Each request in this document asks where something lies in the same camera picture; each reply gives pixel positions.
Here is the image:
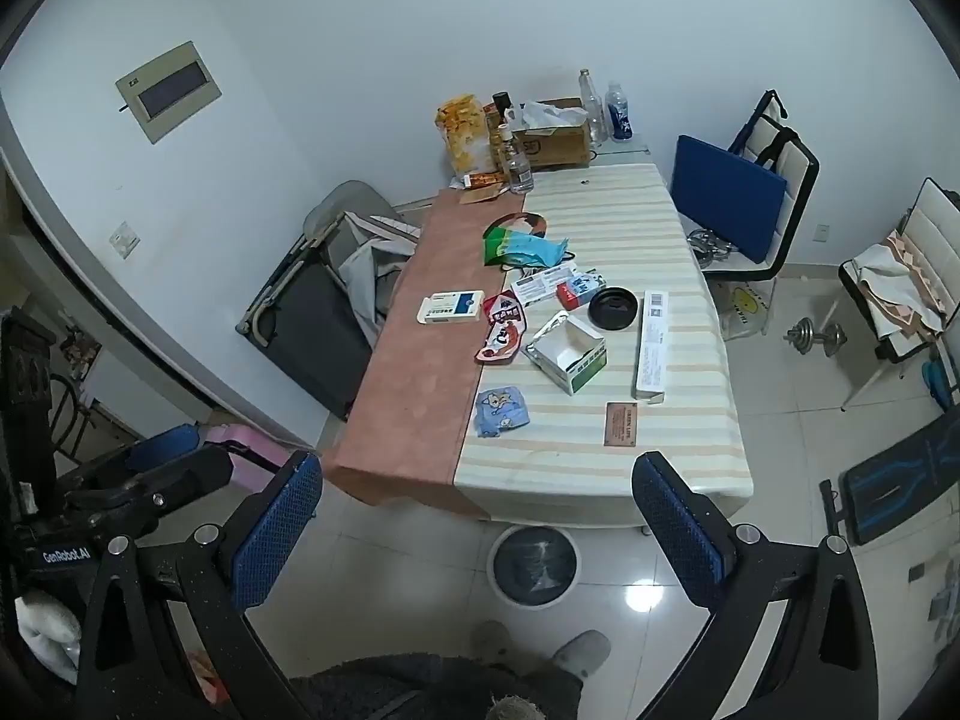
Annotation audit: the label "red snack packet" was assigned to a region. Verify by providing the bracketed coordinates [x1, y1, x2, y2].
[475, 293, 530, 365]

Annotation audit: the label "black round bowl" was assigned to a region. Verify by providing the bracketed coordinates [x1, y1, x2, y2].
[588, 286, 639, 330]

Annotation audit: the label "brown tablecloth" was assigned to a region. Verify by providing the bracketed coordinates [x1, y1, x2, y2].
[322, 189, 526, 520]

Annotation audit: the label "yellow chips bag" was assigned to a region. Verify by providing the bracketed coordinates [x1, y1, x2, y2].
[436, 93, 494, 178]

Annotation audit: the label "black and blue fitness board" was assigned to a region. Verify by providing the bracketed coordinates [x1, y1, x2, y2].
[837, 415, 960, 547]

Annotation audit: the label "tall clear glass bottle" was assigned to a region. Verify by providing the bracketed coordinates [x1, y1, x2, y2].
[577, 68, 608, 145]

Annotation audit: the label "white and black chair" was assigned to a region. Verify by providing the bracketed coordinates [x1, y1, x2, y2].
[838, 178, 960, 412]
[675, 89, 821, 340]

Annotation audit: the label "long white box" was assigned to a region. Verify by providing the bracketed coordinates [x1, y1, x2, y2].
[632, 288, 669, 401]

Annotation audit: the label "metal weight plates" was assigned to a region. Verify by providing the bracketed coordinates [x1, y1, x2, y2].
[688, 228, 741, 265]

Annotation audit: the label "calico cat shaped mat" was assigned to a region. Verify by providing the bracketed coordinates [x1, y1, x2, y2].
[487, 211, 550, 241]

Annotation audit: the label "blue label water bottle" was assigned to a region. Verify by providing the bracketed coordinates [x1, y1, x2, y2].
[605, 80, 634, 143]

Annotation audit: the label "yellow smiley plastic bag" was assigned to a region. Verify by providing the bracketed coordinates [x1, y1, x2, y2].
[718, 280, 775, 340]

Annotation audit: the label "grey slipper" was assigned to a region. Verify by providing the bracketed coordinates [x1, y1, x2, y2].
[553, 629, 613, 685]
[471, 619, 517, 672]

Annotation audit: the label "open white and green box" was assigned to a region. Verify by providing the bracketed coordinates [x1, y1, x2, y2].
[523, 310, 608, 396]

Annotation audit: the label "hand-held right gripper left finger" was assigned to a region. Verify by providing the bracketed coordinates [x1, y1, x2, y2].
[75, 450, 323, 720]

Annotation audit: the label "blue cartoon packet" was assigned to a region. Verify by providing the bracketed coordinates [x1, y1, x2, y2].
[475, 385, 531, 439]

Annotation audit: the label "person's left forearm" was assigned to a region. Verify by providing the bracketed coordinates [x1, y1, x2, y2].
[13, 591, 82, 685]

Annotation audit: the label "beige electrical panel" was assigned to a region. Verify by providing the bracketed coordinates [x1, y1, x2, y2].
[115, 40, 224, 145]

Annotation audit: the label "white cloth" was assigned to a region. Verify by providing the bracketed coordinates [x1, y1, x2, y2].
[336, 214, 422, 350]

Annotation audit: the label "flat white paper box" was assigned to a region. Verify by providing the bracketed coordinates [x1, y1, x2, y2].
[511, 265, 580, 307]

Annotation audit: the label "clear liquor bottle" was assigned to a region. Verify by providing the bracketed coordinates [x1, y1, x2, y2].
[503, 123, 536, 193]

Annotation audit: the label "red and blue small box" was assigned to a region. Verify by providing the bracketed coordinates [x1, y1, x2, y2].
[556, 273, 605, 311]

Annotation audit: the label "white plastic bag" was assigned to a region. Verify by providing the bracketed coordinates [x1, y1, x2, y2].
[520, 100, 590, 130]

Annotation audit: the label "beige cloth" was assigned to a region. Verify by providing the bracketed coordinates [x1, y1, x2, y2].
[855, 229, 950, 335]

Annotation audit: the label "white and blue medicine box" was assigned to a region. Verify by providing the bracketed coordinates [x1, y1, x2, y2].
[418, 291, 486, 326]

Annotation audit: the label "pink plastic stool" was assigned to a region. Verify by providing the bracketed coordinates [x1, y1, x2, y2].
[203, 423, 292, 494]

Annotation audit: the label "metal dumbbell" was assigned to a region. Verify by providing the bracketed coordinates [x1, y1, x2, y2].
[783, 317, 845, 354]

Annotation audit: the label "cardboard box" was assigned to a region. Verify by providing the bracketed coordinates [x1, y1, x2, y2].
[517, 97, 594, 170]

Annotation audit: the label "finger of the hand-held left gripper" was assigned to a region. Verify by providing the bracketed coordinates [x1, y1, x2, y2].
[64, 448, 235, 531]
[75, 424, 200, 485]

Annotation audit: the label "brown card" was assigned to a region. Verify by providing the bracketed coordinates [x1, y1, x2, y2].
[604, 402, 639, 448]

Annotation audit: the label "round white trash bin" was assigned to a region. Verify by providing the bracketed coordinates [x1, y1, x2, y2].
[487, 524, 583, 606]

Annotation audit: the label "green and blue snack bag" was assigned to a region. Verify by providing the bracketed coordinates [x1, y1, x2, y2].
[484, 225, 571, 269]

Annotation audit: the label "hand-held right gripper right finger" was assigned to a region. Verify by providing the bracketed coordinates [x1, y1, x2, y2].
[632, 451, 878, 720]

